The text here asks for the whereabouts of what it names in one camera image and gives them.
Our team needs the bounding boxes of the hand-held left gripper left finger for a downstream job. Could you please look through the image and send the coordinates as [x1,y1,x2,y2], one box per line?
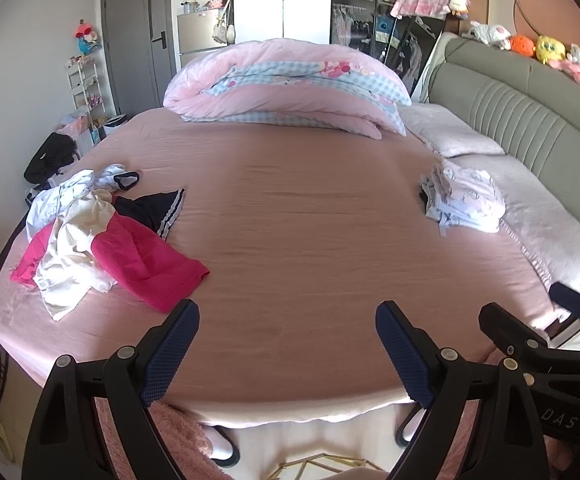
[22,299,201,480]

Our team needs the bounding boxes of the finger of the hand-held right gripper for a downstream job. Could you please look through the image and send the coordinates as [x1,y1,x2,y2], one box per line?
[478,302,553,366]
[550,282,580,348]

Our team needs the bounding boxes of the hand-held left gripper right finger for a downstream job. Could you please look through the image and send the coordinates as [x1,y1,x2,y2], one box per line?
[375,300,563,480]

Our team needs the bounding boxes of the pink and cream shirt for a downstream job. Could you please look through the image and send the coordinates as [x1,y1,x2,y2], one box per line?
[10,195,211,322]

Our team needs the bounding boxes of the folded pale printed clothes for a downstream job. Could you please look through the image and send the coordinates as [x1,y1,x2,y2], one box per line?
[418,160,507,237]

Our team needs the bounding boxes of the person's right foot in slipper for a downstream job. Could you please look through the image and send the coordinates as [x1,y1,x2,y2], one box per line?
[395,405,427,446]

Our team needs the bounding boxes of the person's foot in slipper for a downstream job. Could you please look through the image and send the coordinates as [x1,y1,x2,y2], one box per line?
[205,422,241,468]
[395,405,427,446]

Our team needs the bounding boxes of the person's pink fleece clothing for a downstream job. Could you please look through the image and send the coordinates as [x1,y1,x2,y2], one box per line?
[92,347,580,480]

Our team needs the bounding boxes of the large pale pink pillow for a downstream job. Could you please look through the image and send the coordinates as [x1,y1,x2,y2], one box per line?
[450,152,580,326]

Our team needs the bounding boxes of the person's left foot in slipper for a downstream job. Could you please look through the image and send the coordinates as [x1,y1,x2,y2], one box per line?
[205,422,241,468]

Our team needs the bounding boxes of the navy skirt with white stripes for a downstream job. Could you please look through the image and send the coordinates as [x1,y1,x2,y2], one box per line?
[114,189,187,242]

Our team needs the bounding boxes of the white garment with black trim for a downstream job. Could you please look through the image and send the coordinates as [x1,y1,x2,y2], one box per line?
[94,164,140,193]

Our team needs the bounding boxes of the white crumpled garment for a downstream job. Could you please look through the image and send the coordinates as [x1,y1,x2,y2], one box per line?
[26,169,115,243]

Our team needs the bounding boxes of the grey-green padded headboard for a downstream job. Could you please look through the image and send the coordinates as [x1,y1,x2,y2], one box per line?
[420,32,580,261]

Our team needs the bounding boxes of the black backpack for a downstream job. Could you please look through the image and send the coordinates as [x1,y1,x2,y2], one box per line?
[24,132,78,184]

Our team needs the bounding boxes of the pink gift bag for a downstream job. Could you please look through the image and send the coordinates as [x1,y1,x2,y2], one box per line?
[60,116,93,156]

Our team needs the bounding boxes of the yellow plush toy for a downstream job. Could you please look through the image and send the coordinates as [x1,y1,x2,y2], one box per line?
[535,35,567,65]

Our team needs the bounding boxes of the orange plush toy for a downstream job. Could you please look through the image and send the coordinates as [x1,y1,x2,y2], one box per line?
[510,35,538,58]

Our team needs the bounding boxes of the pink checked quilt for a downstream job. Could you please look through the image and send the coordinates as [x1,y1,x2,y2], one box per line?
[163,38,411,140]

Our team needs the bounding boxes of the white lying plush toy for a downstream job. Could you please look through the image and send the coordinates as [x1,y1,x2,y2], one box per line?
[470,21,512,51]

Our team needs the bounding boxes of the white shelf rack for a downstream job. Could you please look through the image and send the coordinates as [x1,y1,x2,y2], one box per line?
[66,55,105,121]

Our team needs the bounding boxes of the dark glossy panel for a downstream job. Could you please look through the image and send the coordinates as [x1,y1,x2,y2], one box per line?
[370,14,446,92]

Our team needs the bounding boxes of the silver refrigerator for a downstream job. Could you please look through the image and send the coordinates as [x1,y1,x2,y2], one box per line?
[176,10,233,73]

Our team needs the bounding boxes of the grey wardrobe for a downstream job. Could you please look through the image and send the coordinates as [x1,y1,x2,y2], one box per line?
[100,0,181,116]

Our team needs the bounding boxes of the beige hanging bag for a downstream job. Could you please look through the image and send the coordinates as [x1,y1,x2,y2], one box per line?
[212,0,235,45]

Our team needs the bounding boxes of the dark glass wardrobe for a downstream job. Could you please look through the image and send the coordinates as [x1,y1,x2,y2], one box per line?
[330,0,421,61]

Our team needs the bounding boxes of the white wardrobe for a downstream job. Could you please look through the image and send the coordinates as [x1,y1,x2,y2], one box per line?
[233,0,331,46]

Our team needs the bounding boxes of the gold wire frame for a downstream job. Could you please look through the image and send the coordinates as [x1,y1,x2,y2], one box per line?
[269,454,391,480]

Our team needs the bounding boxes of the red and blue wall plush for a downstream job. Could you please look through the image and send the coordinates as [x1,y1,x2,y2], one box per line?
[74,20,101,56]

